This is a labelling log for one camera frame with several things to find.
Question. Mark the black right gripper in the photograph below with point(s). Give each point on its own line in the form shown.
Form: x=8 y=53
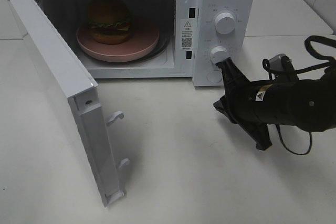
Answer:
x=253 y=105

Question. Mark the round white door-release button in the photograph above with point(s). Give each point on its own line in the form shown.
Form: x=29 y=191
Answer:
x=215 y=76

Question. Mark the pink round plate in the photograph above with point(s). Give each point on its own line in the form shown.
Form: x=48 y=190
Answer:
x=144 y=38

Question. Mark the burger with lettuce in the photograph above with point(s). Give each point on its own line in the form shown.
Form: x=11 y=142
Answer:
x=109 y=21

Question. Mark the white microwave door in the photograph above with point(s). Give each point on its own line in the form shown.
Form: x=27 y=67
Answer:
x=73 y=95

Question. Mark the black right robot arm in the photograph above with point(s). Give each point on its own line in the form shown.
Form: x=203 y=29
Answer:
x=315 y=102

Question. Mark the lower white microwave knob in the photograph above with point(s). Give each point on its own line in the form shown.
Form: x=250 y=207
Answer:
x=218 y=54

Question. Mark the white microwave knob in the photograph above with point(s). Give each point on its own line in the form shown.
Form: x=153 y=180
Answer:
x=225 y=22
x=218 y=54

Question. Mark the upper white microwave knob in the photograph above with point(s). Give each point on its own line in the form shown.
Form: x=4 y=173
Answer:
x=225 y=22

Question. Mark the glass microwave turntable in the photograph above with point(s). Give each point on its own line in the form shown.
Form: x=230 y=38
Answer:
x=163 y=42

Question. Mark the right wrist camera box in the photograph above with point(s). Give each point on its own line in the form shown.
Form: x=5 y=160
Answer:
x=280 y=69

